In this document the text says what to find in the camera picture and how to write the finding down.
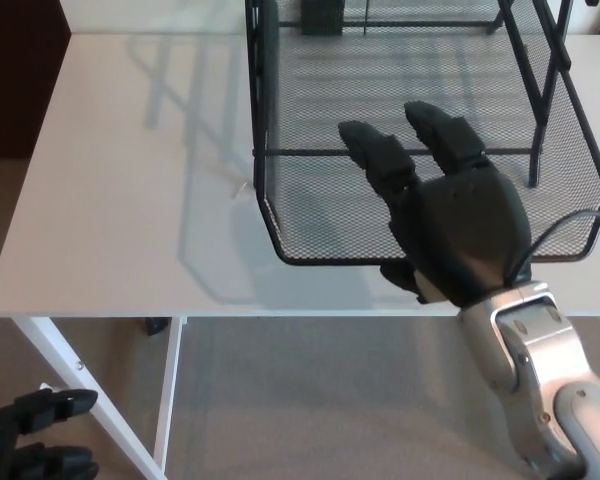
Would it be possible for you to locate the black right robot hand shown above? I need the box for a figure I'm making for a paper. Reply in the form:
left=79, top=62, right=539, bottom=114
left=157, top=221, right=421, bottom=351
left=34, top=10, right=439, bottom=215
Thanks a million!
left=337, top=101, right=534, bottom=308

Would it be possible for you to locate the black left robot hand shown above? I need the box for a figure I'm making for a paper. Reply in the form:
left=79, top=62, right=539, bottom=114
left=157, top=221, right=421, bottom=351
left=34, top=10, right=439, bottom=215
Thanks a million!
left=0, top=388, right=100, bottom=480

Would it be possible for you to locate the black mesh file tray layer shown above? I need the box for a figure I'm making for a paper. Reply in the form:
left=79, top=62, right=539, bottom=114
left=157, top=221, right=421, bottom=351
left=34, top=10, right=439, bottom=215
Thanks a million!
left=252, top=0, right=600, bottom=266

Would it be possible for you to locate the small black box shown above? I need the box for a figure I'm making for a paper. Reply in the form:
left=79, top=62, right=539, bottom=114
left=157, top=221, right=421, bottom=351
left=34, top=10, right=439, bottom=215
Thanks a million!
left=300, top=0, right=345, bottom=37

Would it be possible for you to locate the dark brown cabinet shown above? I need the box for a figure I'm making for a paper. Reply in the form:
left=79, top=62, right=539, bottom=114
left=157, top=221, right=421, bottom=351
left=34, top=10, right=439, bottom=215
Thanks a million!
left=0, top=0, right=73, bottom=161

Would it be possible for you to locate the white metal table leg frame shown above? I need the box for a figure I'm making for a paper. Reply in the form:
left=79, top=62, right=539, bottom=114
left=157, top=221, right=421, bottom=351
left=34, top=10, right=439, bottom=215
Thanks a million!
left=12, top=315, right=189, bottom=480

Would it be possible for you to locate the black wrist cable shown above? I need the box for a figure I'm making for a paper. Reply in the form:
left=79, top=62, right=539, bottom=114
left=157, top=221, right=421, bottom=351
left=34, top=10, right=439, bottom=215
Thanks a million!
left=504, top=209, right=600, bottom=392

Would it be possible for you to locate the black metal file tray frame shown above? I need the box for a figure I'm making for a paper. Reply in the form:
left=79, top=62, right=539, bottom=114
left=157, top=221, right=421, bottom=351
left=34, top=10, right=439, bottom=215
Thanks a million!
left=244, top=0, right=574, bottom=189

